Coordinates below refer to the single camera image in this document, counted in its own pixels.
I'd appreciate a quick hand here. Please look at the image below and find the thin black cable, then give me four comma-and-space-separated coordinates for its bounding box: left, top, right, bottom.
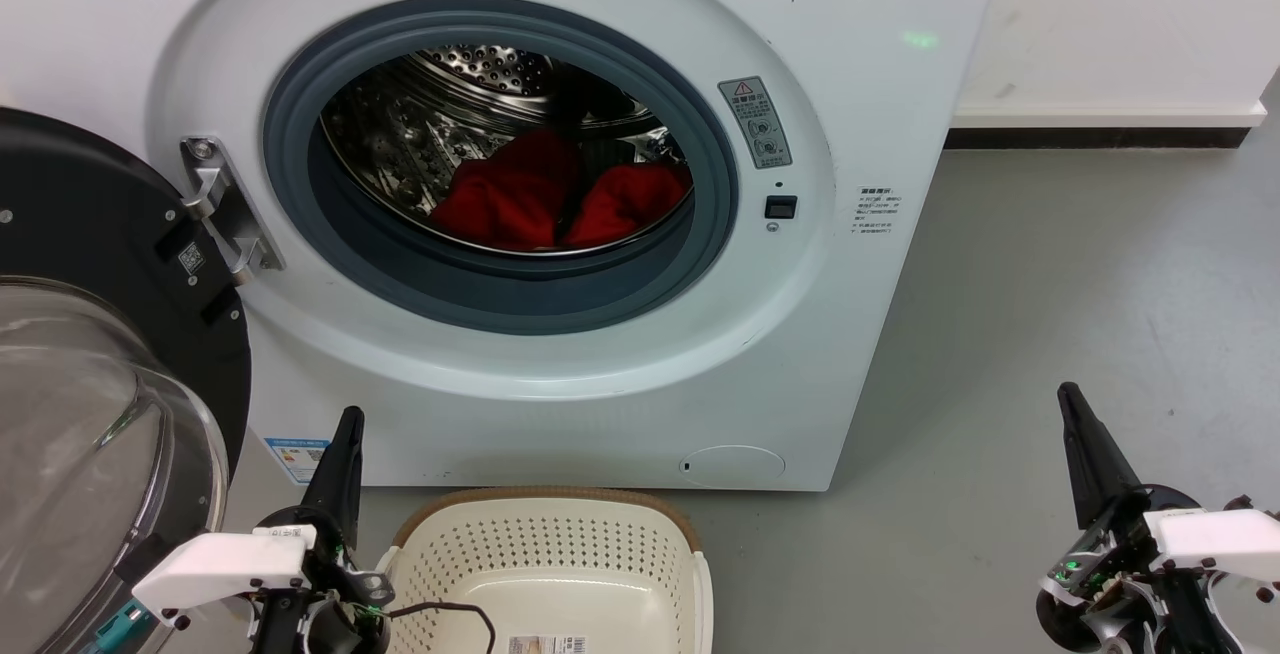
385, 601, 498, 654

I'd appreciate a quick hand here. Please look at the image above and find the cream plastic laundry basket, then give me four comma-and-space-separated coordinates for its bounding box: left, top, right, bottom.
375, 487, 714, 654

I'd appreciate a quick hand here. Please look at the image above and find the grey warning sticker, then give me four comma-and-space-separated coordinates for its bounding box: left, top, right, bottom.
718, 76, 793, 170

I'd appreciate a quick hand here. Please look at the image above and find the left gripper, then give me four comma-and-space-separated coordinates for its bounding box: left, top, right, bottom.
247, 406, 397, 654

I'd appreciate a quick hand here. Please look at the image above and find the white front-load washing machine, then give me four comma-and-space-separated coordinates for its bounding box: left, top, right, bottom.
0, 0, 1009, 492

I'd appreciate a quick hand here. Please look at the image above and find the black baseboard strip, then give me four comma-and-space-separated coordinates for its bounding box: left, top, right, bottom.
945, 126, 1254, 151

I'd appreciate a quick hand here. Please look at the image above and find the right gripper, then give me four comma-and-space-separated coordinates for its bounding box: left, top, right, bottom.
1035, 382, 1246, 654

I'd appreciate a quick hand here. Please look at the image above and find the white text label sticker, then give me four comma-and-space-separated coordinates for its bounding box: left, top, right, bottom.
852, 186, 897, 237

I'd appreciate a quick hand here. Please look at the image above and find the grey rubber door gasket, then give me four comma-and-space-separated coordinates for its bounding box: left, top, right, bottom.
262, 0, 741, 337

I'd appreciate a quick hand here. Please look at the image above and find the round filter cover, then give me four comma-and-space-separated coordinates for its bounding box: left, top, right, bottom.
679, 445, 787, 488

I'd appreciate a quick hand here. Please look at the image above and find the red garment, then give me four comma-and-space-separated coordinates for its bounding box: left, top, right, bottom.
430, 129, 693, 253

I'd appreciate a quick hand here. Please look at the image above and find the steel washing machine drum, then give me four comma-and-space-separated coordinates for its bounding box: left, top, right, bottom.
320, 44, 694, 257

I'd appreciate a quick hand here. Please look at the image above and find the metal door hinge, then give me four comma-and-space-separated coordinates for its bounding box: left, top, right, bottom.
180, 136, 286, 285

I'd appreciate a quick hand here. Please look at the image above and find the blue energy label sticker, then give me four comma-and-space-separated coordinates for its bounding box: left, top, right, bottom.
265, 437, 331, 485

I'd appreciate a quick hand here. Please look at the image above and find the black washer door with glass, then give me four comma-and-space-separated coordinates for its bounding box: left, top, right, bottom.
0, 106, 253, 654

